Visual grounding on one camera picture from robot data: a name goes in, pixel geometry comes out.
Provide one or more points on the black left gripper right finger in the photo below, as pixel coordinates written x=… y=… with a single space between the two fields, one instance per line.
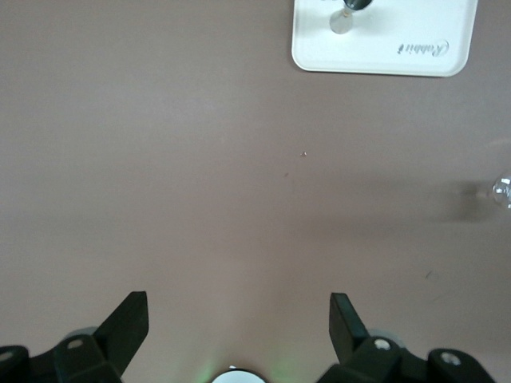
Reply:
x=371 y=359

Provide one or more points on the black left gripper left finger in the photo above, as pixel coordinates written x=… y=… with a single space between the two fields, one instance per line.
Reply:
x=100 y=351

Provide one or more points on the steel double jigger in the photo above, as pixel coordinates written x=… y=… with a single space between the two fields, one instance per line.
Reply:
x=341 y=22

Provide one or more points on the clear wine glass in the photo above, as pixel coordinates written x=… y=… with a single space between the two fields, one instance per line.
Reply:
x=503 y=189

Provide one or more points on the brown table mat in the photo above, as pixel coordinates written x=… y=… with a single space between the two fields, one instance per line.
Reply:
x=159 y=159

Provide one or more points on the cream rabbit print tray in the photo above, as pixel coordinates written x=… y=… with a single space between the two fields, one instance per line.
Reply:
x=399 y=24

